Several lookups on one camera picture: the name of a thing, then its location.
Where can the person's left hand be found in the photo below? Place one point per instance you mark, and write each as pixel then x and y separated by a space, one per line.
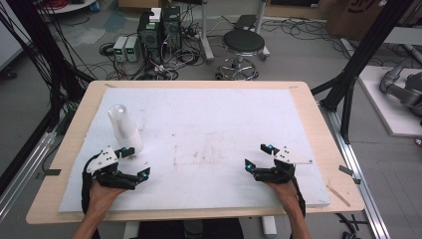
pixel 103 196

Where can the grey desk leg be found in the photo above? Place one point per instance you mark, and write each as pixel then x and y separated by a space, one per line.
pixel 206 36
pixel 261 20

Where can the grey tape strip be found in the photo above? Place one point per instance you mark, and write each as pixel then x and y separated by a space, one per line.
pixel 348 172

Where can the white foam mat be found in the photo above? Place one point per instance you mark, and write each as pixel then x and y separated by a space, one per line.
pixel 205 116

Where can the black metal frame strut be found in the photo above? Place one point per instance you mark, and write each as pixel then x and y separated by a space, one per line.
pixel 360 54

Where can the brown cardboard box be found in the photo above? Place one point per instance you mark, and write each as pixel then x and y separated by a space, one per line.
pixel 351 18

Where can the grey bench power supply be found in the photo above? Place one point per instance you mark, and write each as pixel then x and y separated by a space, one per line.
pixel 132 49
pixel 120 49

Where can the black computer tower green label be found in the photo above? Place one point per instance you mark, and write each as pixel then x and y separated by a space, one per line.
pixel 150 40

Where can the white platform board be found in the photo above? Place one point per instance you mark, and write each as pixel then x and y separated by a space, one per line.
pixel 386 113

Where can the light wooden table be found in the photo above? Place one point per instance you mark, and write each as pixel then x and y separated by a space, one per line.
pixel 320 119

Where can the white table leg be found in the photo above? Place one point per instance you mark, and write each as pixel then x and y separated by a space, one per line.
pixel 131 230
pixel 269 227

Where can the flat black device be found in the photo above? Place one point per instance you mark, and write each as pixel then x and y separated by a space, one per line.
pixel 245 22

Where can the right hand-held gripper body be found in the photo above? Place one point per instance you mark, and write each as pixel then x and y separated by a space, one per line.
pixel 288 161

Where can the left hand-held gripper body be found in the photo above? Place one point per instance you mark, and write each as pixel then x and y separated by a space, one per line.
pixel 103 161

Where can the person's right hand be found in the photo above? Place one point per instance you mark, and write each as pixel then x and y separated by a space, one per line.
pixel 285 194

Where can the aluminium rail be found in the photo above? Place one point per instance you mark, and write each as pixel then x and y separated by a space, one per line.
pixel 356 172
pixel 25 174

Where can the black round stool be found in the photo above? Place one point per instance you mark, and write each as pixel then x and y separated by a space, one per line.
pixel 243 42

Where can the person's dark clothing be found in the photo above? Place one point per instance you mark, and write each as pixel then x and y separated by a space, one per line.
pixel 212 229

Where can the black tape strip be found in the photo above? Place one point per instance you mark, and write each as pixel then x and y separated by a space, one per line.
pixel 53 172

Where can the small white box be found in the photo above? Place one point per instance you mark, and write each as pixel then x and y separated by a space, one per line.
pixel 155 15

